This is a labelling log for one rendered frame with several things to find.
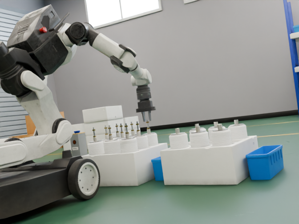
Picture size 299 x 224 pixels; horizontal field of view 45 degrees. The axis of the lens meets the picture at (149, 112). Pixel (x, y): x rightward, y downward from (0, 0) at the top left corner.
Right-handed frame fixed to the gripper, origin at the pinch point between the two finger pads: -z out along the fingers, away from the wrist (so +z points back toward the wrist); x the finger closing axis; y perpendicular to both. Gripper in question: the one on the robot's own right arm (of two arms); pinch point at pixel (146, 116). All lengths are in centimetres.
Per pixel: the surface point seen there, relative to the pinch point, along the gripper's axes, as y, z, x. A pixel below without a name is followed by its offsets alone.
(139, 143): 16.0, -15.0, 1.3
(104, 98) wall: -548, 48, 277
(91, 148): 22.6, -14.4, 28.6
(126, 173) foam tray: 30.8, -28.9, 5.5
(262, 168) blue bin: 38, -31, -65
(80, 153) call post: 13.7, -17.4, 41.3
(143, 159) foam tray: 24.0, -23.2, -2.6
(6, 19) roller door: -438, 242, 431
